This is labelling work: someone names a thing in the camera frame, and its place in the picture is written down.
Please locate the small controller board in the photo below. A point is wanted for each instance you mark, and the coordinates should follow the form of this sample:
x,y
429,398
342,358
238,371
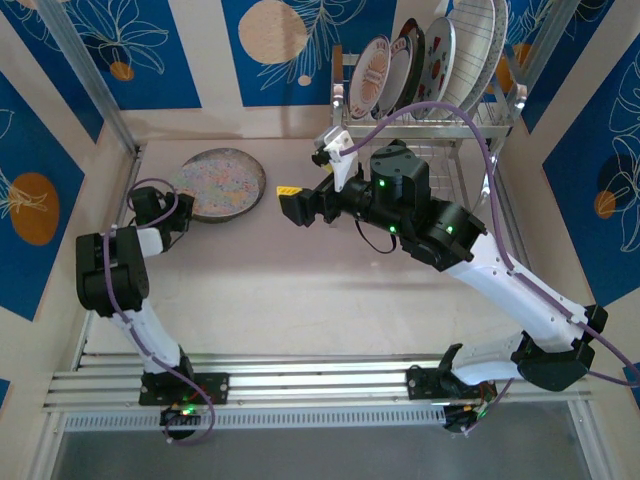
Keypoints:
x,y
462,417
182,414

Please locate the white blue grid plate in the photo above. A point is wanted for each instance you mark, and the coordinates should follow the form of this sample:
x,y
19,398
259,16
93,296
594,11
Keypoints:
x,y
470,50

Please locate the white strawberry print plate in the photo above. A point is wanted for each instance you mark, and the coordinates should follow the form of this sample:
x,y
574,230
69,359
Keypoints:
x,y
437,65

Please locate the orange sunburst plate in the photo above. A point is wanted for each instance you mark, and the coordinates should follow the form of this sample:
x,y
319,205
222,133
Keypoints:
x,y
370,75

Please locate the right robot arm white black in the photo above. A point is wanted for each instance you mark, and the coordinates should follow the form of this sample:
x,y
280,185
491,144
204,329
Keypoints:
x,y
500,295

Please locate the black plate red rim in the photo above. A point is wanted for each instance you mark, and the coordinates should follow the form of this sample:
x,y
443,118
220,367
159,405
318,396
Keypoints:
x,y
419,55

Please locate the multicolour speckled plate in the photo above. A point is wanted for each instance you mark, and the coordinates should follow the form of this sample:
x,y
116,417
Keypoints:
x,y
222,180

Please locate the steel two-tier dish rack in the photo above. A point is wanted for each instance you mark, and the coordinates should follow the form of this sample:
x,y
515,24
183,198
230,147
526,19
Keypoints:
x,y
425,131

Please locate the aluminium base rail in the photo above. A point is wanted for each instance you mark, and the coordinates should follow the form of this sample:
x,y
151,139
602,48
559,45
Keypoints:
x,y
325,382

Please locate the white plate red lettered rim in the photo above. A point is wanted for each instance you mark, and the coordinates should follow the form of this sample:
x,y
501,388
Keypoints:
x,y
400,75

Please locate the aluminium side rail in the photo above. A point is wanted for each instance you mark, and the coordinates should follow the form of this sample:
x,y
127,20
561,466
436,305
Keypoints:
x,y
515,235
100,330

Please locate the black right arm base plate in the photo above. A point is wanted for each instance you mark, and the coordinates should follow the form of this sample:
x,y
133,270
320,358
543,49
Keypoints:
x,y
420,382

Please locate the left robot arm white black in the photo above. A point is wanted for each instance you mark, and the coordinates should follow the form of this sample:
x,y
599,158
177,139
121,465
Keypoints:
x,y
130,280

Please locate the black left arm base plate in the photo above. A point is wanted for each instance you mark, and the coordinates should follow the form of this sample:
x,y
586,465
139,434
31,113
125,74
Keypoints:
x,y
220,387

